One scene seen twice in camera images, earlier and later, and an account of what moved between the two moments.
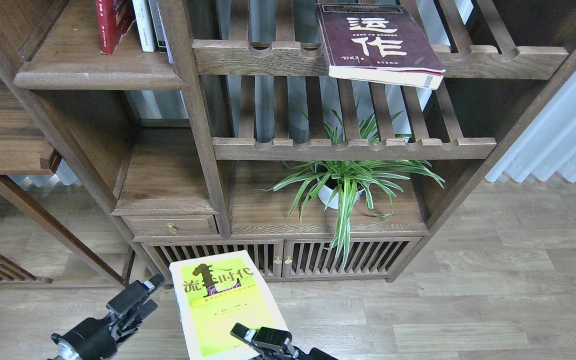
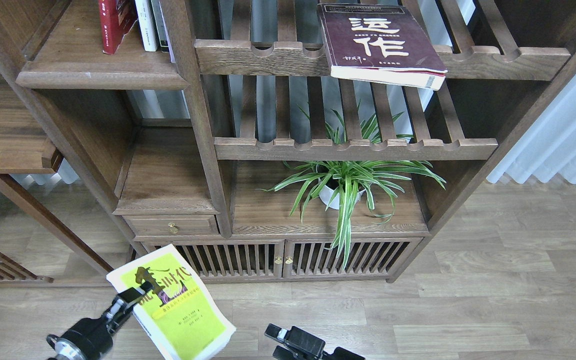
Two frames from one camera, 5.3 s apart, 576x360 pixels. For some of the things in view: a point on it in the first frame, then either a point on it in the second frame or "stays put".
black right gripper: (275, 344) to (303, 345)
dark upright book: (158, 26) stays put
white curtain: (570, 136) stays put
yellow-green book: (213, 294) to (180, 318)
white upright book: (144, 24) stays put
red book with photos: (114, 18) stays put
